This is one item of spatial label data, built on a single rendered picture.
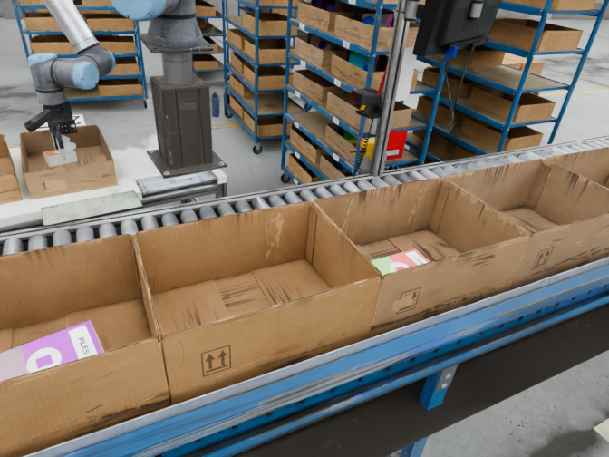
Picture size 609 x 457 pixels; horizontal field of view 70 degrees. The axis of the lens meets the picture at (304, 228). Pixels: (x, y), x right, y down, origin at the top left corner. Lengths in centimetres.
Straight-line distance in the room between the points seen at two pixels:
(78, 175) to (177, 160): 35
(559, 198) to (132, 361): 123
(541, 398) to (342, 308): 153
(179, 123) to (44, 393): 122
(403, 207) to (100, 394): 82
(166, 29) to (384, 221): 99
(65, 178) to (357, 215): 105
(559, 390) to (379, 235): 135
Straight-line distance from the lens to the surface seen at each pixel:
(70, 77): 176
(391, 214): 117
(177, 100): 172
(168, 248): 94
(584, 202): 145
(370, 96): 173
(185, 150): 179
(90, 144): 208
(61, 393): 73
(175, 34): 167
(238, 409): 77
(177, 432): 76
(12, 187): 173
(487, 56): 326
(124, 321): 96
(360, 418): 112
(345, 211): 107
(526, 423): 210
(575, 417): 223
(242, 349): 76
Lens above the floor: 154
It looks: 33 degrees down
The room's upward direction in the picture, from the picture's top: 5 degrees clockwise
